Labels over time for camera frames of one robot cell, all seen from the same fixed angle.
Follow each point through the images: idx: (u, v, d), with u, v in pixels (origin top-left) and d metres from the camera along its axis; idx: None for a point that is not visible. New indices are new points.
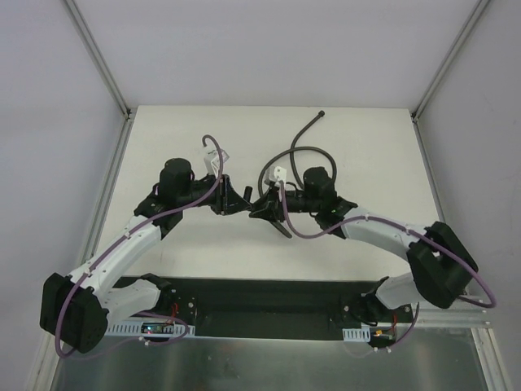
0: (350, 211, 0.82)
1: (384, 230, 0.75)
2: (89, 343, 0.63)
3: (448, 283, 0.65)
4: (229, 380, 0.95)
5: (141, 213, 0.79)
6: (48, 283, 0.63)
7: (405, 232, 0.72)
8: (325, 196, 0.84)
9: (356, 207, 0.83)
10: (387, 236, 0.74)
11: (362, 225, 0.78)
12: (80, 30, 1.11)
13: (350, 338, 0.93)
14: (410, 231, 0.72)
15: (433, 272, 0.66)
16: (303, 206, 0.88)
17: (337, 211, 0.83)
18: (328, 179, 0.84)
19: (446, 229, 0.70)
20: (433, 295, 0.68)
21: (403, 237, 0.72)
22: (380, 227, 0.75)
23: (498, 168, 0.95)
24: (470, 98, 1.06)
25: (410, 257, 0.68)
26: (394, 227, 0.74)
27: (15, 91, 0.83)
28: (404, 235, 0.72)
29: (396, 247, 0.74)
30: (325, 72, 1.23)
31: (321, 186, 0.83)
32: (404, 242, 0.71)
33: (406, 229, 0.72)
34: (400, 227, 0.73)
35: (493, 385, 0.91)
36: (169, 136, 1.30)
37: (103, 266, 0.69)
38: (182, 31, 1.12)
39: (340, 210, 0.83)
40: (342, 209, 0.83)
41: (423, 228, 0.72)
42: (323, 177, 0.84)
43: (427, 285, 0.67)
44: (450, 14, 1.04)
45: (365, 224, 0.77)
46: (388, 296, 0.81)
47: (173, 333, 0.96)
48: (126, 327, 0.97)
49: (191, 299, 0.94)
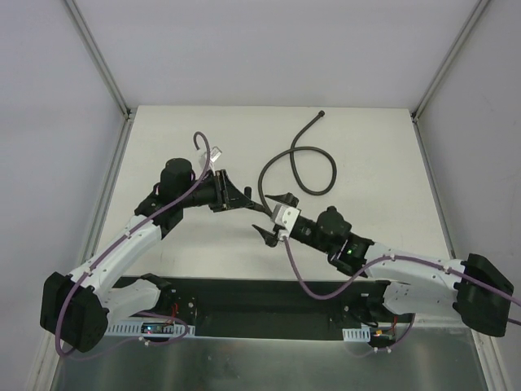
0: (369, 250, 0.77)
1: (418, 271, 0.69)
2: (89, 342, 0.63)
3: (501, 318, 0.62)
4: (229, 380, 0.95)
5: (142, 213, 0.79)
6: (48, 282, 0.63)
7: (444, 271, 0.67)
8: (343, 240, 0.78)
9: (373, 245, 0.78)
10: (424, 278, 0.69)
11: (389, 265, 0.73)
12: (80, 30, 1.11)
13: (350, 338, 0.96)
14: (449, 270, 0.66)
15: (484, 312, 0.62)
16: (309, 239, 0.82)
17: (352, 252, 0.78)
18: (344, 223, 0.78)
19: (483, 261, 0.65)
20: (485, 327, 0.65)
21: (444, 278, 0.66)
22: (411, 267, 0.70)
23: (498, 168, 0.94)
24: (470, 97, 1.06)
25: (458, 300, 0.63)
26: (429, 267, 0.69)
27: (15, 91, 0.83)
28: (443, 274, 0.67)
29: (435, 287, 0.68)
30: (325, 72, 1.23)
31: (340, 234, 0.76)
32: (448, 283, 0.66)
33: (444, 269, 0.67)
34: (435, 267, 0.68)
35: (493, 385, 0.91)
36: (169, 136, 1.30)
37: (104, 265, 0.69)
38: (182, 30, 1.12)
39: (357, 252, 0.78)
40: (357, 250, 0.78)
41: (460, 263, 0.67)
42: (339, 222, 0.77)
43: (479, 322, 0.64)
44: (450, 14, 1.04)
45: (393, 265, 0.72)
46: (404, 306, 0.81)
47: (173, 333, 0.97)
48: (126, 327, 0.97)
49: (192, 299, 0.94)
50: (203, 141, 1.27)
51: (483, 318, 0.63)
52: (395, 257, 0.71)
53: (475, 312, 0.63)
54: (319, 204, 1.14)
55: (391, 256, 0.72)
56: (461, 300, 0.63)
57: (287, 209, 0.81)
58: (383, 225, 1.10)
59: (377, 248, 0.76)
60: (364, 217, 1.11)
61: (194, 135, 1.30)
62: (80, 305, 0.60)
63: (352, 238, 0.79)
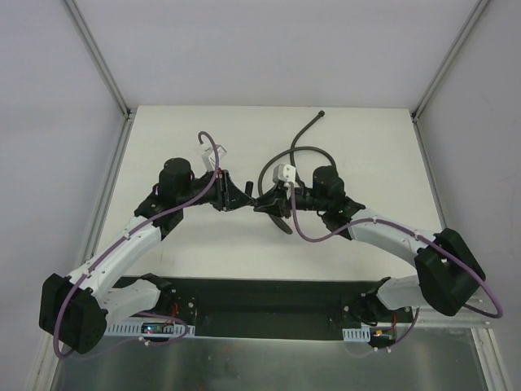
0: (357, 213, 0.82)
1: (391, 234, 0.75)
2: (87, 344, 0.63)
3: (454, 290, 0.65)
4: (229, 380, 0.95)
5: (142, 214, 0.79)
6: (47, 283, 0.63)
7: (414, 238, 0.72)
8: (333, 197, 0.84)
9: (364, 209, 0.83)
10: (396, 241, 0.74)
11: (369, 226, 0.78)
12: (80, 30, 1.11)
13: (350, 338, 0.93)
14: (419, 237, 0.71)
15: (440, 279, 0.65)
16: (310, 204, 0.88)
17: (344, 212, 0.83)
18: (339, 181, 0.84)
19: (456, 236, 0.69)
20: (437, 301, 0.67)
21: (411, 243, 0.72)
22: (387, 230, 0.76)
23: (498, 168, 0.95)
24: (471, 98, 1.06)
25: (418, 262, 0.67)
26: (402, 231, 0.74)
27: (15, 91, 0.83)
28: (412, 239, 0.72)
29: (403, 251, 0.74)
30: (325, 72, 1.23)
31: (331, 190, 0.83)
32: (413, 248, 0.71)
33: (415, 234, 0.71)
34: (408, 233, 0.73)
35: (493, 386, 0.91)
36: (169, 136, 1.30)
37: (102, 267, 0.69)
38: (183, 30, 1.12)
39: (348, 213, 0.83)
40: (349, 211, 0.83)
41: (432, 234, 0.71)
42: (334, 179, 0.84)
43: (433, 291, 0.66)
44: (450, 14, 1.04)
45: (374, 227, 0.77)
46: (389, 296, 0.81)
47: (174, 333, 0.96)
48: (126, 327, 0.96)
49: (191, 299, 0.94)
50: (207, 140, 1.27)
51: (437, 287, 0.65)
52: (376, 219, 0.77)
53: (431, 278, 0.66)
54: None
55: (374, 218, 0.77)
56: (420, 261, 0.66)
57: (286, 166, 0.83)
58: None
59: (367, 210, 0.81)
60: None
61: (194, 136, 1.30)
62: (78, 306, 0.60)
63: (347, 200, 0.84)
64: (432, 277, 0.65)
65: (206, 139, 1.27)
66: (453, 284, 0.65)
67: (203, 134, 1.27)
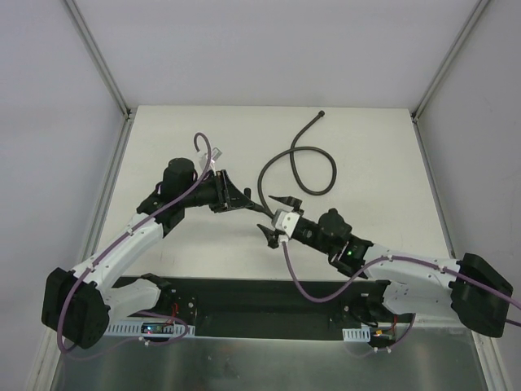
0: (368, 252, 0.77)
1: (414, 271, 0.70)
2: (89, 340, 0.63)
3: (496, 316, 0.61)
4: (229, 380, 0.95)
5: (143, 211, 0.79)
6: (50, 278, 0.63)
7: (440, 270, 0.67)
8: (341, 241, 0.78)
9: (373, 246, 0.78)
10: (419, 277, 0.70)
11: (387, 265, 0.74)
12: (80, 29, 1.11)
13: (350, 337, 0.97)
14: (444, 270, 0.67)
15: (479, 309, 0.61)
16: (311, 243, 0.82)
17: (352, 253, 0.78)
18: (345, 226, 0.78)
19: (479, 259, 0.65)
20: (482, 328, 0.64)
21: (440, 278, 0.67)
22: (407, 267, 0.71)
23: (497, 168, 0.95)
24: (471, 97, 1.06)
25: (453, 297, 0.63)
26: (425, 266, 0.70)
27: (15, 90, 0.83)
28: (439, 273, 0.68)
29: (431, 287, 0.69)
30: (325, 73, 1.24)
31: (341, 235, 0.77)
32: (443, 282, 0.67)
33: (440, 269, 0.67)
34: (432, 266, 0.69)
35: (493, 386, 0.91)
36: (169, 135, 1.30)
37: (107, 261, 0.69)
38: (183, 30, 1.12)
39: (357, 252, 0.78)
40: (357, 251, 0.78)
41: (455, 262, 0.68)
42: (340, 224, 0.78)
43: (475, 320, 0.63)
44: (450, 14, 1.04)
45: (391, 265, 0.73)
46: (403, 306, 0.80)
47: (173, 333, 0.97)
48: (126, 327, 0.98)
49: (191, 299, 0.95)
50: (203, 141, 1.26)
51: (479, 317, 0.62)
52: (391, 257, 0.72)
53: (470, 309, 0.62)
54: (319, 204, 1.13)
55: (389, 257, 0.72)
56: (456, 298, 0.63)
57: (287, 214, 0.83)
58: (383, 225, 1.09)
59: (377, 248, 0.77)
60: (363, 217, 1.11)
61: (194, 136, 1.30)
62: (81, 301, 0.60)
63: (352, 239, 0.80)
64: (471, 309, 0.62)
65: (200, 139, 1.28)
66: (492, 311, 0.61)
67: (199, 134, 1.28)
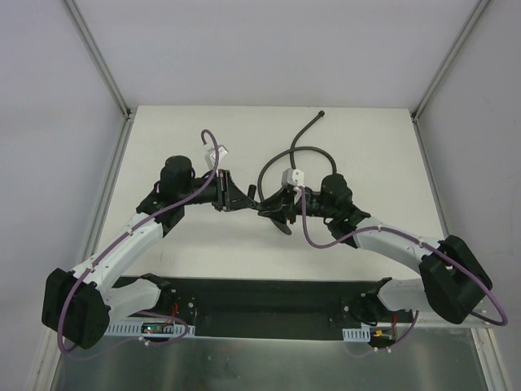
0: (365, 221, 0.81)
1: (396, 242, 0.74)
2: (90, 340, 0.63)
3: (460, 298, 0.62)
4: (229, 380, 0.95)
5: (142, 210, 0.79)
6: (50, 278, 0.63)
7: (418, 244, 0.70)
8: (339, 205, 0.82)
9: (369, 218, 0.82)
10: (400, 248, 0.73)
11: (374, 235, 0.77)
12: (80, 30, 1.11)
13: (350, 338, 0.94)
14: (423, 243, 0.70)
15: (444, 287, 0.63)
16: (314, 209, 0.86)
17: (349, 221, 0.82)
18: (347, 191, 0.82)
19: (461, 243, 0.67)
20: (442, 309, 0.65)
21: (416, 249, 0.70)
22: (391, 237, 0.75)
23: (497, 169, 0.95)
24: (470, 97, 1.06)
25: (422, 269, 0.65)
26: (407, 239, 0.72)
27: (15, 91, 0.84)
28: (417, 247, 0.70)
29: (409, 259, 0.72)
30: (325, 73, 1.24)
31: (340, 199, 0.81)
32: (417, 254, 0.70)
33: (419, 242, 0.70)
34: (413, 239, 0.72)
35: (493, 386, 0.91)
36: (169, 135, 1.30)
37: (106, 262, 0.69)
38: (182, 31, 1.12)
39: (353, 221, 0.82)
40: (355, 220, 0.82)
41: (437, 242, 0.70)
42: (343, 189, 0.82)
43: (438, 299, 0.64)
44: (450, 14, 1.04)
45: (377, 235, 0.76)
46: (390, 296, 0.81)
47: (173, 333, 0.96)
48: (126, 327, 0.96)
49: (191, 299, 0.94)
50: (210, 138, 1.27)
51: (444, 296, 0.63)
52: (381, 227, 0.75)
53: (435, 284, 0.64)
54: None
55: (378, 227, 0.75)
56: (425, 270, 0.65)
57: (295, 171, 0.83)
58: None
59: (372, 218, 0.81)
60: None
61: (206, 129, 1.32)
62: (82, 301, 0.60)
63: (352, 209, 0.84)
64: (437, 284, 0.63)
65: (207, 137, 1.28)
66: (458, 292, 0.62)
67: (206, 132, 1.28)
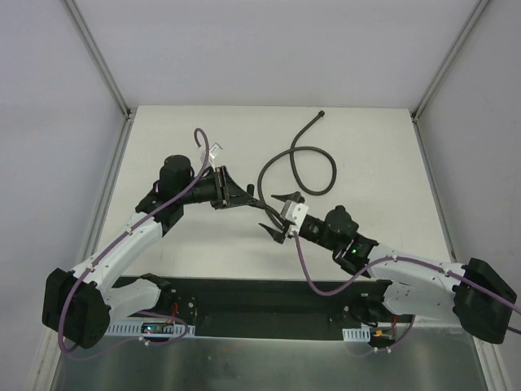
0: (373, 252, 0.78)
1: (417, 273, 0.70)
2: (91, 340, 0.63)
3: (496, 323, 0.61)
4: (229, 380, 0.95)
5: (142, 210, 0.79)
6: (50, 278, 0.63)
7: (444, 274, 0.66)
8: (346, 238, 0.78)
9: (378, 246, 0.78)
10: (423, 279, 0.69)
11: (390, 265, 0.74)
12: (80, 29, 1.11)
13: (350, 338, 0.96)
14: (449, 273, 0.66)
15: (480, 315, 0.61)
16: (316, 239, 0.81)
17: (357, 252, 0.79)
18: (352, 223, 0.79)
19: (486, 266, 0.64)
20: (480, 332, 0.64)
21: (443, 281, 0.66)
22: (411, 268, 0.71)
23: (498, 169, 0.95)
24: (471, 97, 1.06)
25: (456, 302, 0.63)
26: (429, 268, 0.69)
27: (15, 90, 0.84)
28: (442, 276, 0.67)
29: (435, 290, 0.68)
30: (324, 73, 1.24)
31: (348, 233, 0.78)
32: (446, 286, 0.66)
33: (444, 271, 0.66)
34: (435, 270, 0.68)
35: (493, 385, 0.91)
36: (169, 135, 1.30)
37: (106, 261, 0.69)
38: (182, 30, 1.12)
39: (361, 252, 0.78)
40: (362, 250, 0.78)
41: (461, 267, 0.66)
42: (348, 221, 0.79)
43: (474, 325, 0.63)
44: (450, 15, 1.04)
45: (394, 266, 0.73)
46: (404, 306, 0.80)
47: (173, 333, 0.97)
48: (127, 327, 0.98)
49: (191, 299, 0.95)
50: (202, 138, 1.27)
51: (481, 322, 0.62)
52: (396, 259, 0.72)
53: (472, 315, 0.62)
54: (319, 204, 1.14)
55: (393, 258, 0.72)
56: (459, 304, 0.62)
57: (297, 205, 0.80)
58: (383, 225, 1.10)
59: (382, 248, 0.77)
60: (361, 217, 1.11)
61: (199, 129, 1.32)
62: (82, 301, 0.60)
63: (358, 238, 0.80)
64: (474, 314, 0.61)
65: (200, 136, 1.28)
66: (494, 318, 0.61)
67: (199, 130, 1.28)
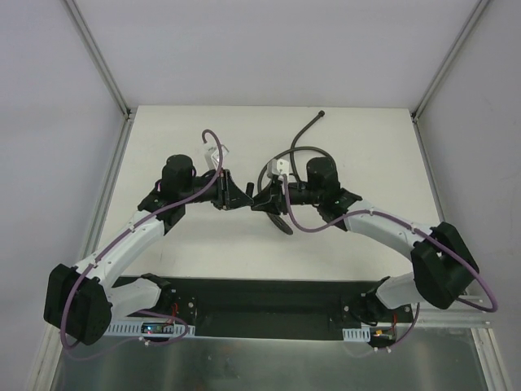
0: (354, 204, 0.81)
1: (389, 226, 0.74)
2: (93, 336, 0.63)
3: (448, 281, 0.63)
4: (229, 380, 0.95)
5: (144, 208, 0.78)
6: (54, 274, 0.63)
7: (411, 230, 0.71)
8: (326, 186, 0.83)
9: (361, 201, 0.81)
10: (391, 234, 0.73)
11: (365, 218, 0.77)
12: (80, 29, 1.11)
13: (350, 338, 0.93)
14: (415, 230, 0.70)
15: (434, 271, 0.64)
16: (305, 196, 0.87)
17: (339, 202, 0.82)
18: (332, 169, 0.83)
19: (453, 230, 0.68)
20: (430, 292, 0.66)
21: (408, 236, 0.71)
22: (383, 222, 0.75)
23: (498, 168, 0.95)
24: (470, 96, 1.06)
25: (413, 255, 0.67)
26: (400, 225, 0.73)
27: (15, 91, 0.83)
28: (409, 232, 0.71)
29: (402, 246, 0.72)
30: (324, 74, 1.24)
31: (322, 178, 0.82)
32: (409, 240, 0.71)
33: (412, 227, 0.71)
34: (404, 225, 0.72)
35: (493, 385, 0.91)
36: (168, 135, 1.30)
37: (108, 257, 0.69)
38: (181, 31, 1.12)
39: (343, 204, 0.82)
40: (344, 203, 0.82)
41: (429, 228, 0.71)
42: (328, 169, 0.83)
43: (426, 282, 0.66)
44: (450, 15, 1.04)
45: (371, 219, 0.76)
46: (388, 296, 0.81)
47: (174, 333, 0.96)
48: (126, 327, 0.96)
49: (191, 299, 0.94)
50: (212, 138, 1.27)
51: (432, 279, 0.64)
52: (373, 213, 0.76)
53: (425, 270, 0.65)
54: None
55: (370, 210, 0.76)
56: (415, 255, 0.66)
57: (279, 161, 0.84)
58: None
59: (365, 202, 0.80)
60: None
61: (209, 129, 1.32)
62: (85, 297, 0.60)
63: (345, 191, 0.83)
64: (426, 267, 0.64)
65: (209, 137, 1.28)
66: (446, 277, 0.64)
67: (207, 133, 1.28)
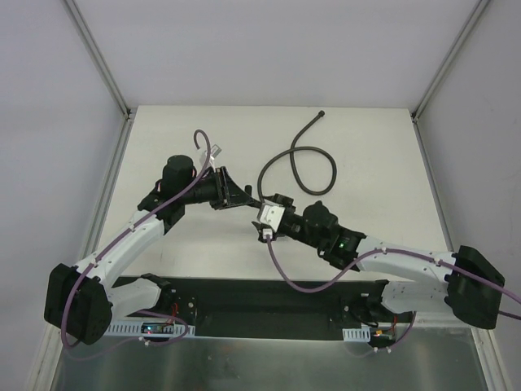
0: (361, 245, 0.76)
1: (408, 262, 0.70)
2: (94, 335, 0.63)
3: (488, 307, 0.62)
4: (229, 380, 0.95)
5: (144, 208, 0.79)
6: (54, 274, 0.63)
7: (435, 264, 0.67)
8: (328, 234, 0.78)
9: (365, 239, 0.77)
10: (415, 270, 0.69)
11: (379, 257, 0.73)
12: (80, 29, 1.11)
13: (350, 338, 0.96)
14: (440, 262, 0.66)
15: (475, 304, 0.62)
16: (299, 237, 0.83)
17: (345, 246, 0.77)
18: (330, 216, 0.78)
19: (475, 252, 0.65)
20: (472, 320, 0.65)
21: (436, 271, 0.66)
22: (398, 258, 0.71)
23: (498, 169, 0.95)
24: (470, 96, 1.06)
25: (450, 292, 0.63)
26: (420, 259, 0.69)
27: (15, 90, 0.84)
28: (433, 266, 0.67)
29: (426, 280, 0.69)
30: (324, 74, 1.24)
31: (326, 226, 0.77)
32: (438, 275, 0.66)
33: (435, 261, 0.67)
34: (427, 259, 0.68)
35: (493, 385, 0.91)
36: (168, 135, 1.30)
37: (108, 257, 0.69)
38: (181, 30, 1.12)
39: (349, 246, 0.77)
40: (349, 243, 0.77)
41: (451, 255, 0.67)
42: (326, 215, 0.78)
43: (467, 314, 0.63)
44: (450, 15, 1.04)
45: (384, 257, 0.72)
46: (400, 305, 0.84)
47: (174, 333, 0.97)
48: (126, 327, 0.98)
49: (191, 299, 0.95)
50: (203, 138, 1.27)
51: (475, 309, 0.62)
52: (386, 250, 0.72)
53: (465, 305, 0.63)
54: None
55: (383, 250, 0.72)
56: (453, 292, 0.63)
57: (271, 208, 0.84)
58: (383, 224, 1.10)
59: (368, 242, 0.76)
60: (361, 218, 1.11)
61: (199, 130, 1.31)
62: (85, 296, 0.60)
63: (343, 232, 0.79)
64: (467, 304, 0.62)
65: (200, 137, 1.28)
66: (487, 305, 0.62)
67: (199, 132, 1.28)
